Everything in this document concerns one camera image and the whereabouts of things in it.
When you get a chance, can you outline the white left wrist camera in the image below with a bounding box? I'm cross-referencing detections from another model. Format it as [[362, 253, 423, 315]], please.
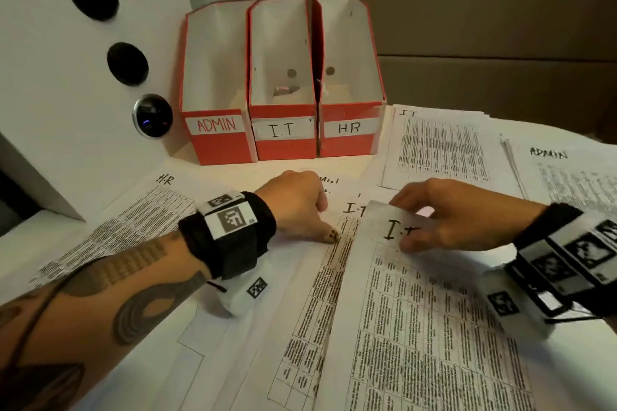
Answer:
[[212, 275, 269, 318]]

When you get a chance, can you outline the brown cardboard box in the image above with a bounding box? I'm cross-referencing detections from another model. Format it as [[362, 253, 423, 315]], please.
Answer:
[[377, 56, 617, 143]]

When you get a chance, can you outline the printed sheet with dense text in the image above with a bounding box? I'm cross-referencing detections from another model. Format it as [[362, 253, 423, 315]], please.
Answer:
[[29, 172, 209, 289]]

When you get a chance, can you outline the thin black cable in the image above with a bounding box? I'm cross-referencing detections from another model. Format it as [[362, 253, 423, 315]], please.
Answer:
[[0, 257, 119, 394]]

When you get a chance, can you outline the red file box, black lettering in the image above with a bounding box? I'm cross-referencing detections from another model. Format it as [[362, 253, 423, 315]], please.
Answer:
[[312, 0, 387, 158]]

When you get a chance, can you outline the black left wristband with markers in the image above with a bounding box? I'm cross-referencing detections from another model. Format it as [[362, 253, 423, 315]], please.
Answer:
[[178, 190, 278, 281]]

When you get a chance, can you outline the printed table sheet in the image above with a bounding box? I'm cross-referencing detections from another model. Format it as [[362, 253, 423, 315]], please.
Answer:
[[313, 200, 537, 411], [266, 201, 369, 405]]

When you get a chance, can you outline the red file box, dotted lettering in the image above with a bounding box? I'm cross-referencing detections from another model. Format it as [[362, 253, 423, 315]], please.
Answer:
[[247, 0, 320, 161]]

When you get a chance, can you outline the person's left forearm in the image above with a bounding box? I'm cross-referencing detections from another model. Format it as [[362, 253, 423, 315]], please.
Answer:
[[0, 229, 214, 411]]

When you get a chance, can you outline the white box with black lenses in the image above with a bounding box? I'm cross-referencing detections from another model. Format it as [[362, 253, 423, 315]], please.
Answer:
[[0, 0, 194, 224]]

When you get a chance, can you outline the black wristband with markers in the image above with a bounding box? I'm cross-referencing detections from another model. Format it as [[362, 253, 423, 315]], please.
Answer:
[[178, 190, 278, 281], [512, 203, 617, 321]]

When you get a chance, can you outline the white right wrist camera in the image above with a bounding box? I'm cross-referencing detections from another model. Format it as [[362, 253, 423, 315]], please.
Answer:
[[476, 265, 568, 342]]

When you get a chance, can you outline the stack of printed table sheets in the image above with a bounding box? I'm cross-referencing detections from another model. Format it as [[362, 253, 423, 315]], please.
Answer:
[[376, 105, 527, 199]]

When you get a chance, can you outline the printed sheet with handwritten heading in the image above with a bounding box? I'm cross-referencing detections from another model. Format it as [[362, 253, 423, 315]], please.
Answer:
[[308, 170, 402, 224]]

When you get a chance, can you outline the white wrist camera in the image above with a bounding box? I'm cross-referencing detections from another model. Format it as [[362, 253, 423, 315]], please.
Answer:
[[476, 265, 568, 342], [212, 275, 269, 318]]

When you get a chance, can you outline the fanned stack of printed sheets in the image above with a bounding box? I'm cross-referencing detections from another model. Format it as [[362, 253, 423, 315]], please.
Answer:
[[499, 133, 617, 234]]

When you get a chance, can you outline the white sheet with line drawing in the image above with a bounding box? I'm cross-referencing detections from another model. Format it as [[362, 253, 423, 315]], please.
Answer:
[[86, 242, 338, 411]]

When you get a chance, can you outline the person's right hand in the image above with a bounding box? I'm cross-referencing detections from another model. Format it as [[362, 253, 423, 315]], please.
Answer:
[[388, 179, 551, 254]]

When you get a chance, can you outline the black right wristband with markers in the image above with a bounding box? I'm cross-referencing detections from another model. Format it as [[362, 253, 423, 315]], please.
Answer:
[[512, 203, 617, 321]]

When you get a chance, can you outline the person's left hand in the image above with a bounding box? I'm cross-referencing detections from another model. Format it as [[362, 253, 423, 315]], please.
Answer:
[[254, 171, 341, 245]]

